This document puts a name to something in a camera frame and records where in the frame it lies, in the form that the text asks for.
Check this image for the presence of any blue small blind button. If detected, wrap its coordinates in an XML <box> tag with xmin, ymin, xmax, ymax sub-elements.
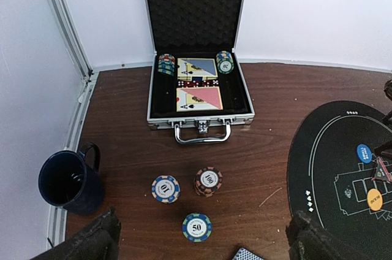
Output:
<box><xmin>356</xmin><ymin>144</ymin><xmax>372</xmax><ymax>164</ymax></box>

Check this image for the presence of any blue white 10 chip stack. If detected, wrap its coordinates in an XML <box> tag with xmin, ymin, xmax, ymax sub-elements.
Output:
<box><xmin>151</xmin><ymin>175</ymin><xmax>181</xmax><ymax>204</ymax></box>

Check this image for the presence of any red card deck in case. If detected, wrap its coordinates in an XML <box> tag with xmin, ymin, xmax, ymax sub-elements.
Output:
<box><xmin>176</xmin><ymin>86</ymin><xmax>223</xmax><ymax>112</ymax></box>

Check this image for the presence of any green chip stack in case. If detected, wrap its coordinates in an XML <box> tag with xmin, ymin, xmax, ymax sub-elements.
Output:
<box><xmin>216</xmin><ymin>51</ymin><xmax>234</xmax><ymax>74</ymax></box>

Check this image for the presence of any dark blue mug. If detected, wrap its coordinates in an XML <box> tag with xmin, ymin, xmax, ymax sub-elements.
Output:
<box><xmin>38</xmin><ymin>142</ymin><xmax>105</xmax><ymax>215</ymax></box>

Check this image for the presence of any left metal frame post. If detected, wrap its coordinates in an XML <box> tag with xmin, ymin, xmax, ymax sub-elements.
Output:
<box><xmin>48</xmin><ymin>0</ymin><xmax>92</xmax><ymax>82</ymax></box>

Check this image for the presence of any blue card deck in case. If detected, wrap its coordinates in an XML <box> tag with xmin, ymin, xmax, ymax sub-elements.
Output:
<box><xmin>177</xmin><ymin>58</ymin><xmax>218</xmax><ymax>80</ymax></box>

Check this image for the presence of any green blue 50 chip stack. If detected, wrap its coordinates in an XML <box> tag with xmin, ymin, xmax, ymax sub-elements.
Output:
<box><xmin>182</xmin><ymin>213</ymin><xmax>212</xmax><ymax>243</ymax></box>

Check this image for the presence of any brown 100 chip stack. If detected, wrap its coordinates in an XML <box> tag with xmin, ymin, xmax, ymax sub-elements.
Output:
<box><xmin>194</xmin><ymin>167</ymin><xmax>223</xmax><ymax>197</ymax></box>

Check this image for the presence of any mixed chip stack in case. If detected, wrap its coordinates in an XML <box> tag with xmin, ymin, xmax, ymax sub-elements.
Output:
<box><xmin>157</xmin><ymin>53</ymin><xmax>175</xmax><ymax>76</ymax></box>

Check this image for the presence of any aluminium poker case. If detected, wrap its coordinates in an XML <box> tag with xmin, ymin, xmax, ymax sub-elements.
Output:
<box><xmin>145</xmin><ymin>0</ymin><xmax>255</xmax><ymax>145</ymax></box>

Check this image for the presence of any round black poker mat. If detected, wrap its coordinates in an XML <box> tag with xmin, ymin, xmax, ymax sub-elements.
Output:
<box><xmin>287</xmin><ymin>101</ymin><xmax>391</xmax><ymax>243</ymax></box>

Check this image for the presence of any orange big blind button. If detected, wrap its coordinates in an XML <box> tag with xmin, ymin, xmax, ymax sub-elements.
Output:
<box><xmin>367</xmin><ymin>188</ymin><xmax>383</xmax><ymax>212</ymax></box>

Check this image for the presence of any red triangular all-in marker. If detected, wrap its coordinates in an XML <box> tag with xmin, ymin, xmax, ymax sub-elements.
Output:
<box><xmin>372</xmin><ymin>157</ymin><xmax>391</xmax><ymax>183</ymax></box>

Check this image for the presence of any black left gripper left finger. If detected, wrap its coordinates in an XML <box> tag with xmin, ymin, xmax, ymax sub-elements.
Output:
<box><xmin>34</xmin><ymin>207</ymin><xmax>119</xmax><ymax>260</ymax></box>

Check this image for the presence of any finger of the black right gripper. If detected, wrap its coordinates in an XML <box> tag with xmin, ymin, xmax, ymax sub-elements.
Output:
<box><xmin>381</xmin><ymin>80</ymin><xmax>392</xmax><ymax>156</ymax></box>

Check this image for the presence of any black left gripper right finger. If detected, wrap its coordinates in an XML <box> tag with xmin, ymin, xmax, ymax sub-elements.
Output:
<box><xmin>285</xmin><ymin>211</ymin><xmax>368</xmax><ymax>260</ymax></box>

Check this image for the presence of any grey playing card deck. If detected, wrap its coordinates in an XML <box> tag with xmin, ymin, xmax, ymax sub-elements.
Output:
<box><xmin>232</xmin><ymin>248</ymin><xmax>264</xmax><ymax>260</ymax></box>

